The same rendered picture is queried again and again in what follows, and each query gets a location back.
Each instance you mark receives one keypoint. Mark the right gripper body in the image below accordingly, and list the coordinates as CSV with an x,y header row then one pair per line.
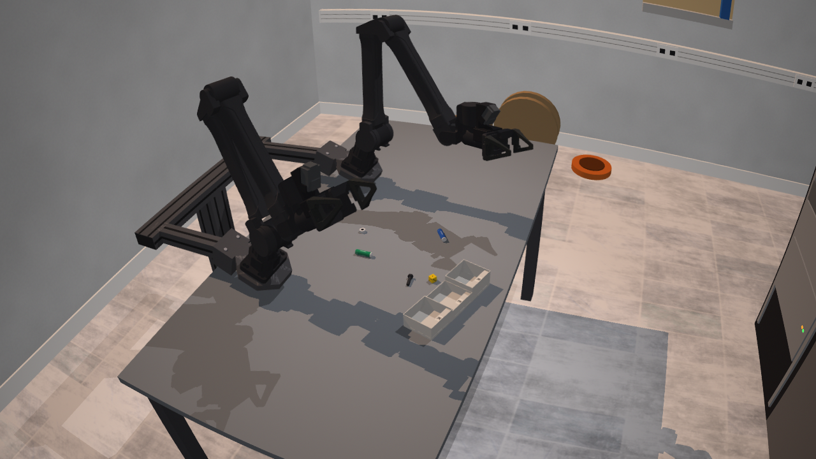
x,y
339,192

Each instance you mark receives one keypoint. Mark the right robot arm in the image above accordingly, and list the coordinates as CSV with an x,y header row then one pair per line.
x,y
263,190

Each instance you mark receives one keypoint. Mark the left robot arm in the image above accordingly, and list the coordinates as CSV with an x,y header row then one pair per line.
x,y
472,118

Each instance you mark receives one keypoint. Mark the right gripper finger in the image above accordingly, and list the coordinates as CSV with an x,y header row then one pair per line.
x,y
355,184
320,218

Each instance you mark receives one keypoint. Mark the row of three labelled bins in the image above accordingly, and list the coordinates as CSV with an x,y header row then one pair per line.
x,y
462,285

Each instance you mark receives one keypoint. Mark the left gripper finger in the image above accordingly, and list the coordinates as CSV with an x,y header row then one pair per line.
x,y
488,149
516,147

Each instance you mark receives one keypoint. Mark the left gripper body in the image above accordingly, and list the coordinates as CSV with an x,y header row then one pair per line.
x,y
500,135

